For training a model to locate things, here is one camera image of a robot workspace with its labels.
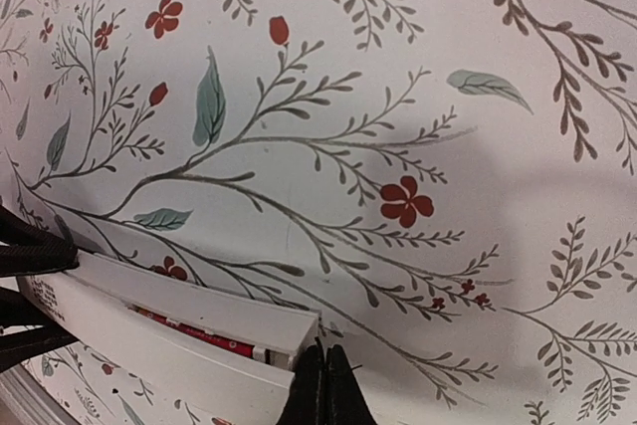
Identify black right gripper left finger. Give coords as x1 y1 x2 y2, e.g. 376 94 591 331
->
278 338 326 425

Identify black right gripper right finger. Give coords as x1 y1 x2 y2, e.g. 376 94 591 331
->
325 344 377 425

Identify red AAA battery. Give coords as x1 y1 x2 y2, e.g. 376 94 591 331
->
128 306 271 364

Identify white slim remote control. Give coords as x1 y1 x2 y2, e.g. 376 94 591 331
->
17 252 319 424

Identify floral patterned table mat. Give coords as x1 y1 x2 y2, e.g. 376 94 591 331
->
1 0 636 424

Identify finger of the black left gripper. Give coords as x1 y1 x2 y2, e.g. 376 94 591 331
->
1 208 79 372

